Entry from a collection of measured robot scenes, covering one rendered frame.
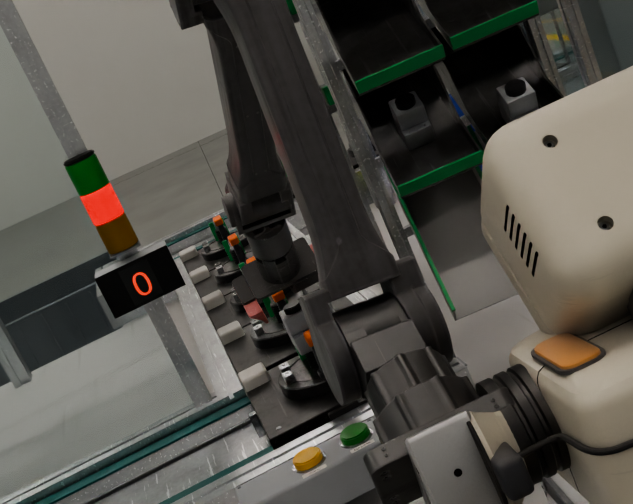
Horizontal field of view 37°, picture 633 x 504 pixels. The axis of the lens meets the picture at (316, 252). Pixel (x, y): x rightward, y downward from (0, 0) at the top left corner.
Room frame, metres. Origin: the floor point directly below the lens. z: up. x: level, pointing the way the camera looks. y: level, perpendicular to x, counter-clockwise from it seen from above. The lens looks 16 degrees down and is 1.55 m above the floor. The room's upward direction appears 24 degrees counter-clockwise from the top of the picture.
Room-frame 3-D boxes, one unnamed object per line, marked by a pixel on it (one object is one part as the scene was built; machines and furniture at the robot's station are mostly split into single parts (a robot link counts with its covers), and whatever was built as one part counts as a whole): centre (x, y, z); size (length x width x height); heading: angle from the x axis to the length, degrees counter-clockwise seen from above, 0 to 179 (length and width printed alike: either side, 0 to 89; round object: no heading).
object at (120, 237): (1.45, 0.27, 1.29); 0.05 x 0.05 x 0.05
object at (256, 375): (1.44, 0.17, 0.97); 0.05 x 0.05 x 0.04; 8
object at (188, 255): (2.34, 0.20, 1.01); 0.24 x 0.24 x 0.13; 8
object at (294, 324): (1.37, 0.07, 1.06); 0.08 x 0.04 x 0.07; 7
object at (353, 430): (1.14, 0.05, 0.96); 0.04 x 0.04 x 0.02
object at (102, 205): (1.45, 0.27, 1.34); 0.05 x 0.05 x 0.05
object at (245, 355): (1.61, 0.10, 1.01); 0.24 x 0.24 x 0.13; 8
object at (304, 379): (1.36, 0.06, 0.98); 0.14 x 0.14 x 0.02
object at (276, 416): (1.36, 0.06, 0.96); 0.24 x 0.24 x 0.02; 8
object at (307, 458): (1.13, 0.12, 0.96); 0.04 x 0.04 x 0.02
